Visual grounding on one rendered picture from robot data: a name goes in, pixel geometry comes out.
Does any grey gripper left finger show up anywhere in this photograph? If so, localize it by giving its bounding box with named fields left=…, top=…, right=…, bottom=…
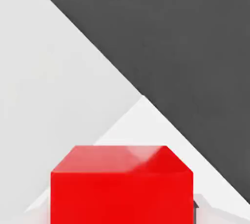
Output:
left=23, top=187, right=51, bottom=224

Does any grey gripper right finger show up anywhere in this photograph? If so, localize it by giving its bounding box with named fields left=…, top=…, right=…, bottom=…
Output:
left=193, top=193, right=250, bottom=224

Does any small red cube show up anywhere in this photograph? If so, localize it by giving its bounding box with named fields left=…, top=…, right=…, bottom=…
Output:
left=50, top=145, right=194, bottom=224

